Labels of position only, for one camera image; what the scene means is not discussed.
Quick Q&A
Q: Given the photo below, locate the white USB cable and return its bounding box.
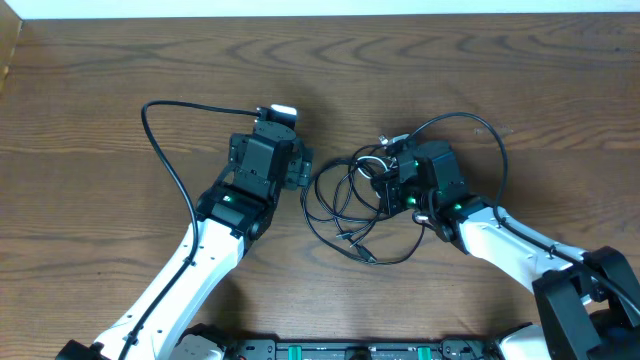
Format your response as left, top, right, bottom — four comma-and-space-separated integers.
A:
355, 154, 391, 181

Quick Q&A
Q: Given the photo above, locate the black USB cable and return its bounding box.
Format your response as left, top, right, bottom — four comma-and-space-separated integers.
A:
299, 159, 427, 266

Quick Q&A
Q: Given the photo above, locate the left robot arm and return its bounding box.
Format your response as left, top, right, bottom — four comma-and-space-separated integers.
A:
57, 120, 312, 359

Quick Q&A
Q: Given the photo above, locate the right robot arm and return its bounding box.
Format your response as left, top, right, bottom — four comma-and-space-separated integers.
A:
372, 138, 639, 359

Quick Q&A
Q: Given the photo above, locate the right camera cable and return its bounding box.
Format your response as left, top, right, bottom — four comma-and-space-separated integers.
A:
407, 111, 640, 316

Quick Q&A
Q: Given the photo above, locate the camera cable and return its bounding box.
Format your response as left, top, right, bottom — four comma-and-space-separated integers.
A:
117, 100, 261, 360
407, 111, 640, 316

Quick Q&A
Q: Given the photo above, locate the left camera cable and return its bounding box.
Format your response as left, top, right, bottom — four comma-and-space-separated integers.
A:
117, 100, 261, 360

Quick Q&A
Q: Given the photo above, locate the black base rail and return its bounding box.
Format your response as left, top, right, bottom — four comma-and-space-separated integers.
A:
225, 337, 500, 360

